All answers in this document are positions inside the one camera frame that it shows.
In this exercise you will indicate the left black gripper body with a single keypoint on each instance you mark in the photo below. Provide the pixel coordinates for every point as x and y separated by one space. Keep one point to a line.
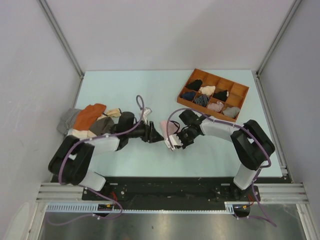
141 131

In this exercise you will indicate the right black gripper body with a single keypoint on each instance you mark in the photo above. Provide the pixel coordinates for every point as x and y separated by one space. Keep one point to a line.
186 137

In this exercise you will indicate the pink underwear navy trim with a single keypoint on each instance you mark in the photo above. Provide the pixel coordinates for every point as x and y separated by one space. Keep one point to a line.
169 128

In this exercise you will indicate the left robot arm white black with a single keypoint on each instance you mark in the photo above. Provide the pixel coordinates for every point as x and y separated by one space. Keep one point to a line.
74 155

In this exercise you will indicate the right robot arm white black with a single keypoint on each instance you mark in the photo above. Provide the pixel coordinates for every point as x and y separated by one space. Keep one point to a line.
252 145

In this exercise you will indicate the peach underwear dark trim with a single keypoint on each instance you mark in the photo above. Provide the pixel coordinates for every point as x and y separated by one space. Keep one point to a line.
112 113

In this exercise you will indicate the striped navy rolled underwear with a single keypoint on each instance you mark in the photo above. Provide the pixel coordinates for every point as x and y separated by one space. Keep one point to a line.
202 100

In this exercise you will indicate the pale pink rolled underwear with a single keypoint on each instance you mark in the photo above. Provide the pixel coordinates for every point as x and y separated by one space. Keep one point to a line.
215 106

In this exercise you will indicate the olive brown underwear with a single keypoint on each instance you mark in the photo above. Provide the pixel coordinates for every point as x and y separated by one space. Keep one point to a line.
101 127

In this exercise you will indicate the cream rolled underwear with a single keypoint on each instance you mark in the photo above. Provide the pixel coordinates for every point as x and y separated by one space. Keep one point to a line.
207 90

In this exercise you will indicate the grey rolled underwear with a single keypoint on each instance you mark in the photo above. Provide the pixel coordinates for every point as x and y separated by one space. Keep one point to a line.
231 112

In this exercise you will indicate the black white rolled underwear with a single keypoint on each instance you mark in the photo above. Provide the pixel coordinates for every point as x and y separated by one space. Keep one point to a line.
222 95

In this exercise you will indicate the cream beige underwear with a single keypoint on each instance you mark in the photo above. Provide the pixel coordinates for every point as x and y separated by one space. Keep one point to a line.
81 134

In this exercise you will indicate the orange underwear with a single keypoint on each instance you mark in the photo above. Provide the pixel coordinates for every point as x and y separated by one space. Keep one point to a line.
88 116

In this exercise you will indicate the grey striped underwear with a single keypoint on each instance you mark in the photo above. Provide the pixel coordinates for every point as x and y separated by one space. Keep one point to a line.
67 120

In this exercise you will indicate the wooden compartment tray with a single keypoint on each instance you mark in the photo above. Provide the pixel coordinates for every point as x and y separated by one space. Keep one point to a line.
237 93

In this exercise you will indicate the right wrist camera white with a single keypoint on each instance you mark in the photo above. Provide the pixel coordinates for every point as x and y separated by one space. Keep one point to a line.
173 142

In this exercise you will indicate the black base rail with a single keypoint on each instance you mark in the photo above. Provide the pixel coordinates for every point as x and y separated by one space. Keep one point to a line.
217 189

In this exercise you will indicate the white cable duct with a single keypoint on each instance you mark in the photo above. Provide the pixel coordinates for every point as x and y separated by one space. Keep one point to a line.
105 208

